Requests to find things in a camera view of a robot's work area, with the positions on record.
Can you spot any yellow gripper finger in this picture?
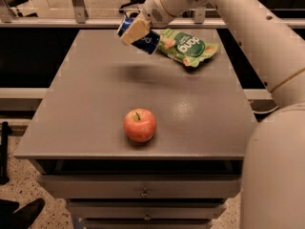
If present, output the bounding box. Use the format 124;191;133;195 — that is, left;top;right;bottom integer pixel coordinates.
120;17;151;45

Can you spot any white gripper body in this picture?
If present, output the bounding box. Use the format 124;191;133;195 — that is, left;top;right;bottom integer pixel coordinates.
139;0;177;28

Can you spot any blue pepsi can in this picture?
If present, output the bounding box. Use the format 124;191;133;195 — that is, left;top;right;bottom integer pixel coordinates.
117;17;160;54

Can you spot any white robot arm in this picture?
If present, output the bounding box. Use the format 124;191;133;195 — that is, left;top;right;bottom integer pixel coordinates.
121;0;305;229

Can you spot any green dang snack bag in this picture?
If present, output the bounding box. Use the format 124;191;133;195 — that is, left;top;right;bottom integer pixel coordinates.
158;29;219;68

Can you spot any red apple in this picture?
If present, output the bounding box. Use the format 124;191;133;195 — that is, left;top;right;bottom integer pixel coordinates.
123;109;156;143

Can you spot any grey drawer cabinet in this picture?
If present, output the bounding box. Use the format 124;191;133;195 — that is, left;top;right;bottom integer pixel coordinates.
15;30;257;229

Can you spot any metal railing with posts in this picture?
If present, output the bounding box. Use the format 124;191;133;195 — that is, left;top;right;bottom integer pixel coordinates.
0;0;305;29

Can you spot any top drawer knob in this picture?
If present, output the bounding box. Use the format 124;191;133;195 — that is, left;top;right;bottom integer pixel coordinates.
140;188;150;198

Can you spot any drawer knob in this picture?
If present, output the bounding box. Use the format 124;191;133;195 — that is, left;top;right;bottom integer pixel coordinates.
143;213;152;221
140;188;150;198

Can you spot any black pole on floor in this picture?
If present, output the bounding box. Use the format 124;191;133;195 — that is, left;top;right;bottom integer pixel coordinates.
0;121;12;185

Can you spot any white cable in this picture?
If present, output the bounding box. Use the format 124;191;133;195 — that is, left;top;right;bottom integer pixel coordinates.
252;105;279;115

